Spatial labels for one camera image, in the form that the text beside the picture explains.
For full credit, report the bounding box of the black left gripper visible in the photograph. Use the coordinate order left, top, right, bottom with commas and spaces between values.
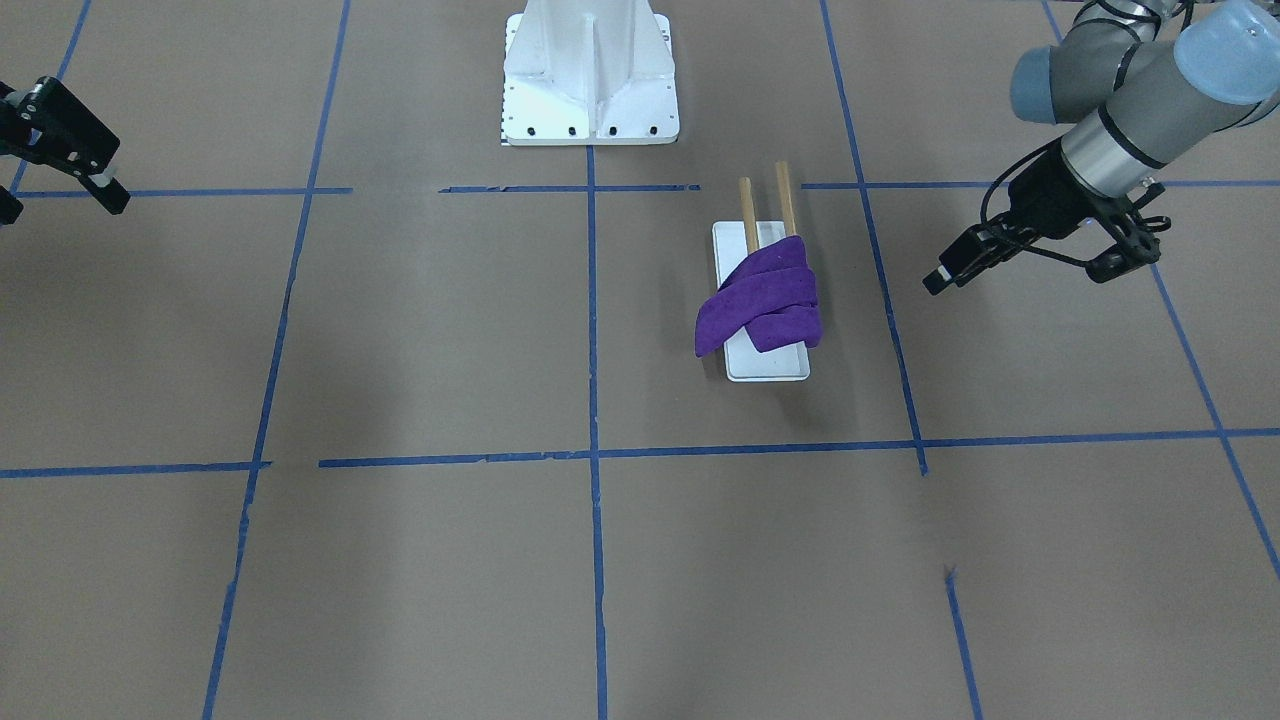
922, 138, 1107, 296

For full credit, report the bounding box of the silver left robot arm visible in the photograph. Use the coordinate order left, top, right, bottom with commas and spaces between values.
923, 1, 1279, 295

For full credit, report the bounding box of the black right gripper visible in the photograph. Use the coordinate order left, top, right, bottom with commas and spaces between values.
0, 76, 131, 225

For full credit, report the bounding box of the white towel rack with dowels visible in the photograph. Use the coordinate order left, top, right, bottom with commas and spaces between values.
710, 160, 815, 383

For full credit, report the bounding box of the white camera pillar with base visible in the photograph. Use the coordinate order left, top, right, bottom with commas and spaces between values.
500, 1, 681, 147

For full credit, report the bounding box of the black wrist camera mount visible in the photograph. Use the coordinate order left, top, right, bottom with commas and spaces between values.
1085, 179, 1172, 284

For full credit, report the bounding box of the purple towel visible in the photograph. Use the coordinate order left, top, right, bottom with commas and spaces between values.
692, 234, 824, 357

